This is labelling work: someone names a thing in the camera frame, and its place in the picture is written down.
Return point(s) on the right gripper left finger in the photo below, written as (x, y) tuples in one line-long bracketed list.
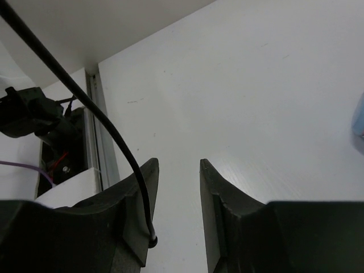
[(104, 233)]

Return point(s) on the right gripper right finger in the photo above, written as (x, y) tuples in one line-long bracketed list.
[(245, 235)]

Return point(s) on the pink blue cat-ear headphones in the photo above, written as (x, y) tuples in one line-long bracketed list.
[(357, 126)]

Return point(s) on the aluminium front rail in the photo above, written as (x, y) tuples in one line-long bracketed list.
[(102, 141)]

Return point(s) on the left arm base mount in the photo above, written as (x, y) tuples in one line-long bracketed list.
[(64, 150)]

